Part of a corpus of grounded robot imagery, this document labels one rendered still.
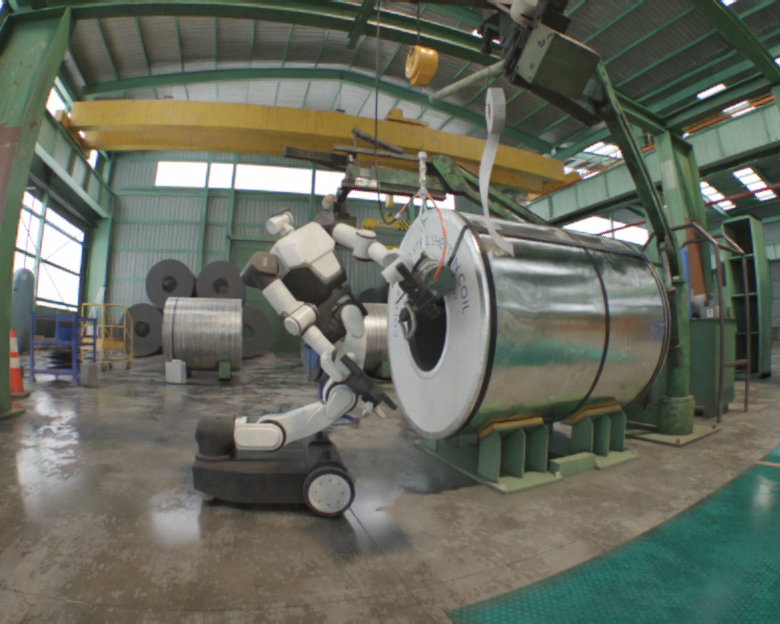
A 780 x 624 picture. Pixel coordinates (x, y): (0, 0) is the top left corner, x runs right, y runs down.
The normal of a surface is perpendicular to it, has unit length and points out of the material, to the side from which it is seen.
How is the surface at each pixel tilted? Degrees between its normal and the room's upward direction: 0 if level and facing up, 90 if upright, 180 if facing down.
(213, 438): 90
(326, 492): 90
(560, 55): 145
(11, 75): 90
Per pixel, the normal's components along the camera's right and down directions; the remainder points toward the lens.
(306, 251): 0.57, -0.35
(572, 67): 0.18, 0.78
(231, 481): -0.11, -0.07
